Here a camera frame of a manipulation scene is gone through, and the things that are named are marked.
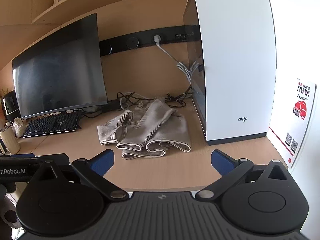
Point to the curved black computer monitor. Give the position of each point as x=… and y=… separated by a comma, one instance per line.
x=60, y=72

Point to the black desktop appliance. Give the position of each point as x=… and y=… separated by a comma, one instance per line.
x=11, y=106

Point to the black mechanical keyboard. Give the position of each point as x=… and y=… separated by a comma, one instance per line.
x=52, y=125

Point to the cream cup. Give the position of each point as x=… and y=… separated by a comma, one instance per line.
x=10, y=141

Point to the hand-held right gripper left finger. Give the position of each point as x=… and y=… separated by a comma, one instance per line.
x=103, y=162

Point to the white and red wall poster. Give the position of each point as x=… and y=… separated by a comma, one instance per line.
x=297, y=120

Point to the black wall power track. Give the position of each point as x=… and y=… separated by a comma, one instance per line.
x=145, y=38

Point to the striped knit garment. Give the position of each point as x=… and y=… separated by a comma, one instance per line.
x=160, y=127

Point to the small white figurine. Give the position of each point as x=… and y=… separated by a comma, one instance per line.
x=18, y=126

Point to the white computer case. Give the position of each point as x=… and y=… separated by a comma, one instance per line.
x=237, y=67

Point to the round black socket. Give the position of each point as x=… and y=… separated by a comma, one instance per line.
x=132, y=42
x=108, y=49

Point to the potted plant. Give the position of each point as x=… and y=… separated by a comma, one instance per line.
x=5, y=92

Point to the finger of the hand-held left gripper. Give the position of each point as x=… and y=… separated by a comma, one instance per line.
x=61, y=158

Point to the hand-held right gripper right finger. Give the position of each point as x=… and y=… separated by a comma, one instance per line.
x=222, y=163

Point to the black power adapter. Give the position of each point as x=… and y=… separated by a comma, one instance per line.
x=114, y=105

